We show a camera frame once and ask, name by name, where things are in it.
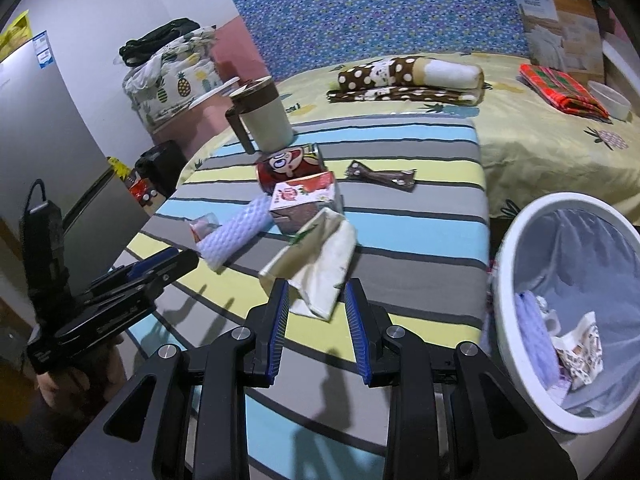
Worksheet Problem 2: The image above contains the black case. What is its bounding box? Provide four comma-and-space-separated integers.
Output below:
134, 140, 188, 201

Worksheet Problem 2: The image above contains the purple print milk carton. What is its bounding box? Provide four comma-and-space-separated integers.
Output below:
552, 310, 603, 391

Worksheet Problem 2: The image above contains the grey plastic bin liner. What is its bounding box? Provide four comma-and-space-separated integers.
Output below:
512, 207, 640, 416

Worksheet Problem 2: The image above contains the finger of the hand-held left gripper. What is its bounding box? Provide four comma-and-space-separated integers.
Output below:
75, 250, 201, 311
87, 246, 181, 297

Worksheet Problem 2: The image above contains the striped table cover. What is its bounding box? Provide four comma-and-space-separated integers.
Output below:
107, 117, 491, 480

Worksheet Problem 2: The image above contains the pink clear wrapper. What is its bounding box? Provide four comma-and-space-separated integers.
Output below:
189, 212, 221, 243

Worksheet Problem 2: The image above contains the yellow item on fridge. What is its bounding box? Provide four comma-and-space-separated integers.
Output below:
0, 9, 32, 61

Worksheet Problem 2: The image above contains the pink storage box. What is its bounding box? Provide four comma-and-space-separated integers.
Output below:
150, 77, 241, 161

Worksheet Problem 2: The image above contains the purple foam net sleeve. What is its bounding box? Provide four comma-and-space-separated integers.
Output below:
515, 290, 561, 391
197, 196, 276, 273

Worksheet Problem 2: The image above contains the quilt packaging box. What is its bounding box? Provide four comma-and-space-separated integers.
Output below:
510, 0, 606, 86

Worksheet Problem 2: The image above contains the yellow fridge tag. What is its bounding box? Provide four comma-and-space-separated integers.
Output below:
107, 156, 132, 181

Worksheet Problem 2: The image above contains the brown snack wrapper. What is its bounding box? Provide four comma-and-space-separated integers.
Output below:
345, 160, 418, 193

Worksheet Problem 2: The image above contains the white plastic bowl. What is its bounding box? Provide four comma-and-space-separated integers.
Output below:
587, 80, 633, 121

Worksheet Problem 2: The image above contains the grey refrigerator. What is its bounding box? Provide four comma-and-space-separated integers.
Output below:
0, 30, 151, 281

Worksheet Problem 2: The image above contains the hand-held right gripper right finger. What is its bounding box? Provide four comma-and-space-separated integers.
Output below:
344, 277, 531, 480

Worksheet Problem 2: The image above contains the white padded board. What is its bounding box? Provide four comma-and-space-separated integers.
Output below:
600, 35, 640, 106

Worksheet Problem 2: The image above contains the black clothing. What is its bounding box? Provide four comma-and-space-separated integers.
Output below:
119, 17, 201, 66

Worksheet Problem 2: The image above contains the person's left hand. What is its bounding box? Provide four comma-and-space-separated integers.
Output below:
37, 332, 128, 411

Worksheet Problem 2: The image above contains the brown polka dot blanket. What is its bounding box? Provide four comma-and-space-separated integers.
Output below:
326, 55, 486, 107

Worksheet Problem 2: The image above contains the white plastic bag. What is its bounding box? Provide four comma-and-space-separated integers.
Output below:
535, 295, 561, 336

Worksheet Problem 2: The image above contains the yellow pineapple print bedsheet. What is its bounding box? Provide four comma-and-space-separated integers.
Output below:
180, 52, 640, 221

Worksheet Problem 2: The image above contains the cream green leaf packet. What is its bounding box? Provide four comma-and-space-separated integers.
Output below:
259, 207, 358, 321

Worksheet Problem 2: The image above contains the red cartoon print can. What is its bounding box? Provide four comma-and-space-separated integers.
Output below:
256, 142, 328, 196

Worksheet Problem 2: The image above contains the white rimmed trash bin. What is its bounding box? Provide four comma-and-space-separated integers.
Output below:
487, 192, 640, 456

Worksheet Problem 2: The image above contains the brown lidded mug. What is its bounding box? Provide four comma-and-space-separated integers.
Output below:
225, 76, 296, 156

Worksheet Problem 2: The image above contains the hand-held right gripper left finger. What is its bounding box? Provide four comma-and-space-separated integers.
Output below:
102, 277, 291, 480

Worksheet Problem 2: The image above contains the small drink carton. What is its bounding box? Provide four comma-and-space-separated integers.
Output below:
270, 171, 343, 236

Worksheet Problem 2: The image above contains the blue white fridge sticker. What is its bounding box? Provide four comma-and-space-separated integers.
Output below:
32, 30, 55, 71

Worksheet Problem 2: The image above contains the blue floral headboard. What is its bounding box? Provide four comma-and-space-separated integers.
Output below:
227, 0, 531, 86

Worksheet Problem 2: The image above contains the red labelled item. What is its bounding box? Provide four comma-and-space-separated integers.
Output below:
125, 170, 156, 208

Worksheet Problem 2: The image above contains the pineapple print bedding stack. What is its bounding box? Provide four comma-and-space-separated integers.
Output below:
124, 25, 223, 131

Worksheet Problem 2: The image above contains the red plaid cloth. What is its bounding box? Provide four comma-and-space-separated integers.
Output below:
519, 62, 613, 123

